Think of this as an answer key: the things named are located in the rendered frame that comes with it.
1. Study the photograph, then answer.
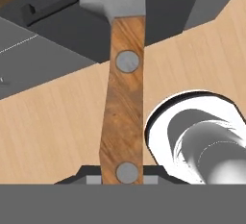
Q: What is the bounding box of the white round object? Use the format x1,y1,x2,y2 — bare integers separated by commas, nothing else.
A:
143,88,246,186

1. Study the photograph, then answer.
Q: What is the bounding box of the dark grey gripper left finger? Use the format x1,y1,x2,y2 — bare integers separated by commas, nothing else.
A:
53,164,103,186

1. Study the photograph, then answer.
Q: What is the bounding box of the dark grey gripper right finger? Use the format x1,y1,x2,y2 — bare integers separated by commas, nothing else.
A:
141,164,194,186

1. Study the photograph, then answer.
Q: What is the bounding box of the dark grey open drawer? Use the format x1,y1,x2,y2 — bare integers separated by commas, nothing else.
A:
0,0,206,64

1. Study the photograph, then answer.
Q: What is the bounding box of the black drawer handle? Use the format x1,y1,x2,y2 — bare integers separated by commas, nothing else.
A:
20,0,81,28

